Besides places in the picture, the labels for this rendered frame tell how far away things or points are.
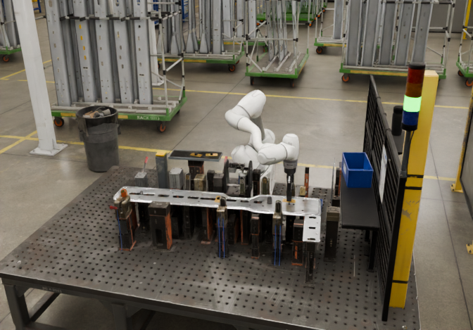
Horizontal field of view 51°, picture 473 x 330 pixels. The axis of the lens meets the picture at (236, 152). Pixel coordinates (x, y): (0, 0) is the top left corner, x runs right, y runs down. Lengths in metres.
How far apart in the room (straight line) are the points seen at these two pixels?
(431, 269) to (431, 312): 0.54
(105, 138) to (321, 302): 3.81
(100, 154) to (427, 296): 3.89
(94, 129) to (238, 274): 3.34
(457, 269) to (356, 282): 1.69
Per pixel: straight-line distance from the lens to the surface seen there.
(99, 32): 7.66
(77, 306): 4.16
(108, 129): 5.98
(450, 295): 4.32
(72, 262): 3.38
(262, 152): 2.88
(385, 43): 10.07
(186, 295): 2.96
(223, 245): 3.19
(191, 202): 3.25
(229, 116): 3.40
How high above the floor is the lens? 2.57
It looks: 23 degrees down
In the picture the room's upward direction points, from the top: 1 degrees counter-clockwise
